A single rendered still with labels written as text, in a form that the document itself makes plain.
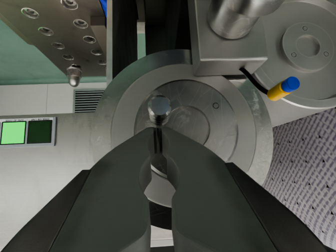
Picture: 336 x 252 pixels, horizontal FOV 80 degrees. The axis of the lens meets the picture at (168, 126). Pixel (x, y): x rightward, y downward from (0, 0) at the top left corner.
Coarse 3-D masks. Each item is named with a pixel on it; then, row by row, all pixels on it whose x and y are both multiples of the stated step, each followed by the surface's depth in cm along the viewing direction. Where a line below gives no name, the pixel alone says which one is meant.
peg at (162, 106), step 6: (156, 96) 12; (162, 96) 12; (150, 102) 12; (156, 102) 12; (162, 102) 12; (168, 102) 12; (150, 108) 12; (156, 108) 12; (162, 108) 12; (168, 108) 12; (150, 114) 12; (156, 114) 12; (162, 114) 12; (168, 114) 12; (150, 120) 14; (156, 120) 12; (162, 120) 12
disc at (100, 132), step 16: (144, 64) 17; (160, 64) 17; (112, 80) 17; (128, 80) 17; (240, 80) 17; (112, 96) 17; (256, 96) 17; (96, 112) 16; (112, 112) 16; (256, 112) 17; (96, 128) 16; (256, 128) 17; (96, 144) 16; (256, 144) 16; (272, 144) 16; (96, 160) 16; (256, 160) 16; (256, 176) 16; (160, 208) 15; (160, 224) 15
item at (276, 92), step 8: (248, 72) 15; (288, 80) 12; (296, 80) 12; (264, 88) 14; (272, 88) 13; (280, 88) 12; (288, 88) 12; (296, 88) 12; (272, 96) 13; (280, 96) 13
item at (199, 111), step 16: (176, 80) 15; (192, 80) 15; (176, 96) 15; (192, 96) 15; (208, 96) 15; (144, 112) 14; (176, 112) 15; (192, 112) 15; (208, 112) 15; (224, 112) 15; (144, 128) 14; (176, 128) 14; (192, 128) 14; (208, 128) 15; (224, 128) 14; (208, 144) 14; (224, 144) 14; (160, 160) 14; (224, 160) 14
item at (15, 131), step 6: (6, 126) 48; (12, 126) 48; (18, 126) 48; (24, 126) 48; (6, 132) 47; (12, 132) 47; (18, 132) 47; (6, 138) 47; (12, 138) 47; (18, 138) 47
